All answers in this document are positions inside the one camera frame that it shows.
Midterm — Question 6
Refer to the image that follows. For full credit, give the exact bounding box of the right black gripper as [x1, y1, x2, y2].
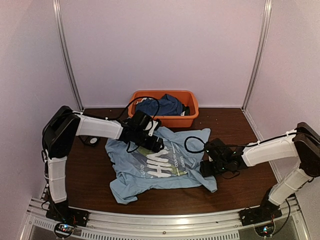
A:
[200, 160, 229, 178]

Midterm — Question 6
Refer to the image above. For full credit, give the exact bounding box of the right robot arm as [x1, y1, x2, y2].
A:
[200, 122, 320, 221]

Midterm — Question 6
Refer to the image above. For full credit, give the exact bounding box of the light blue printed t-shirt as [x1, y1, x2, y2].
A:
[105, 127, 218, 205]

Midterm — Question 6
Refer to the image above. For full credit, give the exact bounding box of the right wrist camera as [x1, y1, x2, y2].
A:
[204, 138, 233, 162]

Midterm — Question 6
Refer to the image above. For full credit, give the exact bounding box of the left aluminium corner post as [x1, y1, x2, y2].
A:
[52, 0, 84, 111]

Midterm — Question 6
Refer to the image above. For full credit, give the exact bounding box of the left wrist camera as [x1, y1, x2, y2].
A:
[130, 110, 161, 137]

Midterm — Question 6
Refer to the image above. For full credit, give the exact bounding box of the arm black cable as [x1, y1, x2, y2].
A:
[117, 96, 161, 123]
[184, 136, 251, 154]

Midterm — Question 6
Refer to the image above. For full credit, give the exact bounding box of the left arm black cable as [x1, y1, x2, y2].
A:
[117, 96, 161, 123]

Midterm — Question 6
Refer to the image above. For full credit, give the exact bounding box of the dark blue garment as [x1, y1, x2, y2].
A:
[135, 94, 185, 116]

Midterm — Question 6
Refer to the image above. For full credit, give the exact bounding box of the orange plastic basin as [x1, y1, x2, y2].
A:
[130, 90, 199, 128]

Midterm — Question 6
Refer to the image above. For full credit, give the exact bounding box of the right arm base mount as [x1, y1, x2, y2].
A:
[238, 206, 283, 226]

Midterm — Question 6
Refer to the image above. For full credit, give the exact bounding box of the aluminium front rail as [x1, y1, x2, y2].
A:
[18, 197, 311, 240]

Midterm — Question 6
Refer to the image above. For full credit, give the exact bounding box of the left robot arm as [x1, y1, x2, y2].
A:
[41, 105, 165, 222]

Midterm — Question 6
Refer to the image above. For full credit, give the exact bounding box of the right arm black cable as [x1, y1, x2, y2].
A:
[184, 136, 251, 154]

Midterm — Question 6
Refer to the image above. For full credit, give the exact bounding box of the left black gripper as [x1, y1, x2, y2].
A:
[133, 128, 164, 153]

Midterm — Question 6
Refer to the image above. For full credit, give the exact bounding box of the black open brooch case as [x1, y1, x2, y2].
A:
[78, 135, 100, 148]

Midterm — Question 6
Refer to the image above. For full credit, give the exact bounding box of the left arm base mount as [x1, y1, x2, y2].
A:
[45, 198, 89, 227]

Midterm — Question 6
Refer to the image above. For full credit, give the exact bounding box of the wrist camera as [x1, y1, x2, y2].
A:
[130, 110, 161, 137]
[204, 138, 233, 162]

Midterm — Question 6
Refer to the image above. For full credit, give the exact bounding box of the right aluminium corner post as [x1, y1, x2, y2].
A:
[241, 0, 273, 112]

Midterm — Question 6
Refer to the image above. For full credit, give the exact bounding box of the aluminium corner post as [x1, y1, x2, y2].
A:
[52, 0, 84, 111]
[241, 0, 273, 112]

